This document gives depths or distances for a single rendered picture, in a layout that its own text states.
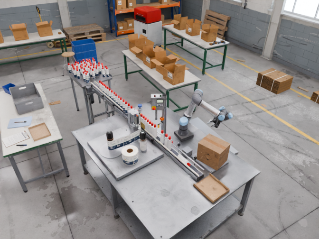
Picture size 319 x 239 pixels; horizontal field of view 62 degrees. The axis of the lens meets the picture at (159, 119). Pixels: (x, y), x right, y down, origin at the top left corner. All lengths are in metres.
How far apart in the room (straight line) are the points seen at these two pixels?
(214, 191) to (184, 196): 0.34
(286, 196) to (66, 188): 3.28
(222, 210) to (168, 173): 0.94
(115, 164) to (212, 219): 1.40
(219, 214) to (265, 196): 0.94
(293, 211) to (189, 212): 1.86
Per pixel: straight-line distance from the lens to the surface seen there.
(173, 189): 3.03
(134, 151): 3.18
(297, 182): 4.71
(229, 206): 3.76
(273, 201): 4.29
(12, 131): 4.37
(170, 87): 4.98
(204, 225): 3.53
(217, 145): 3.17
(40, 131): 4.19
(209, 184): 3.12
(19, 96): 5.21
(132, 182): 3.10
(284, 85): 7.00
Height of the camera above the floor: 3.16
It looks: 35 degrees down
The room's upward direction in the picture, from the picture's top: straight up
